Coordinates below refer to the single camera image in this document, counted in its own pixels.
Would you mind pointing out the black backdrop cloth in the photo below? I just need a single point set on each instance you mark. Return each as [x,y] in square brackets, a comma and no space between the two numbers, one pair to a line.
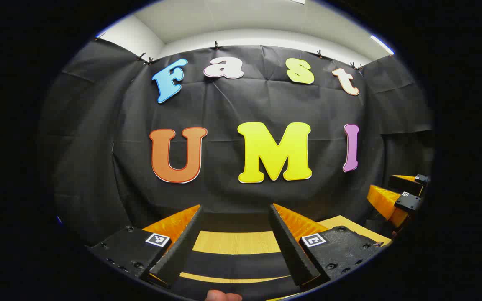
[224,104]

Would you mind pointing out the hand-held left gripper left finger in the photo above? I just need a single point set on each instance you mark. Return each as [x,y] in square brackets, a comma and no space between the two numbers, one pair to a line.
[180,251]

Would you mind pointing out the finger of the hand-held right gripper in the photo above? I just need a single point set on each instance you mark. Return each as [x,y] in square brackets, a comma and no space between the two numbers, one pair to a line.
[385,205]
[406,186]

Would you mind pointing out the row of black backdrop clips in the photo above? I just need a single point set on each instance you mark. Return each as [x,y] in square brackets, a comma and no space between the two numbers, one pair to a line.
[216,45]

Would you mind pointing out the dark grey jeans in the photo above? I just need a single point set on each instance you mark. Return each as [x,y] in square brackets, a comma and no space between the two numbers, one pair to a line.
[232,263]

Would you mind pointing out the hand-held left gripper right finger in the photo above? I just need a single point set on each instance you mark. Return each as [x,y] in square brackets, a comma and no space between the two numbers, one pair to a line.
[291,251]

